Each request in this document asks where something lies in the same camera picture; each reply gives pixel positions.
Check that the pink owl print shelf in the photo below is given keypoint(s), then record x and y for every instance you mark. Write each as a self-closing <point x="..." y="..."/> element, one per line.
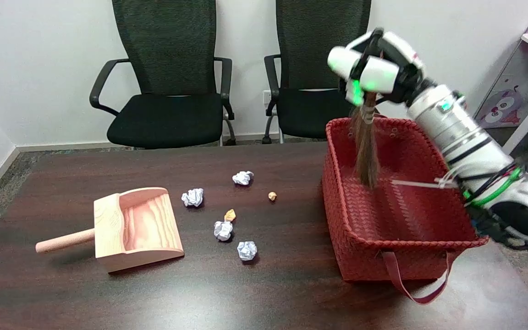
<point x="502" y="107"/>

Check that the wooden dustpan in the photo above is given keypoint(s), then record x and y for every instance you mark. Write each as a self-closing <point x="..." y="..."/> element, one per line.
<point x="149" y="224"/>

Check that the black mesh office chair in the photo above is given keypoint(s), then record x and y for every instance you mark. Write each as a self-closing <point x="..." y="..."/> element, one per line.
<point x="167" y="114"/>
<point x="310" y="110"/>

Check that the brown straw hand broom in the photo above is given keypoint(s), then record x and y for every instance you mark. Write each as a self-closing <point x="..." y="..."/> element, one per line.
<point x="367" y="156"/>

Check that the small tan paper scrap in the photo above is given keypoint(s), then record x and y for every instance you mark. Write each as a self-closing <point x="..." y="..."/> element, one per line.
<point x="230" y="215"/>
<point x="272" y="196"/>

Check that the white zip tie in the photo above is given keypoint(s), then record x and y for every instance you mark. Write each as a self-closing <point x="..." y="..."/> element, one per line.
<point x="415" y="184"/>

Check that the white paper ball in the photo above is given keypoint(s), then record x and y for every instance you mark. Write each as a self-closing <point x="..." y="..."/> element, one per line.
<point x="192" y="197"/>
<point x="247" y="250"/>
<point x="223" y="230"/>
<point x="243" y="178"/>

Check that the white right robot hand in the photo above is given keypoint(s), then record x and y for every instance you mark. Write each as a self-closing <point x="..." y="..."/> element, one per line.
<point x="378" y="73"/>

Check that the red woven basket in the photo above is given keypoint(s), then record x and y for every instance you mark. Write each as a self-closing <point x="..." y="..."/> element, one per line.
<point x="406" y="215"/>

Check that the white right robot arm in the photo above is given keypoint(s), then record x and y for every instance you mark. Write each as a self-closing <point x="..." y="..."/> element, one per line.
<point x="465" y="133"/>

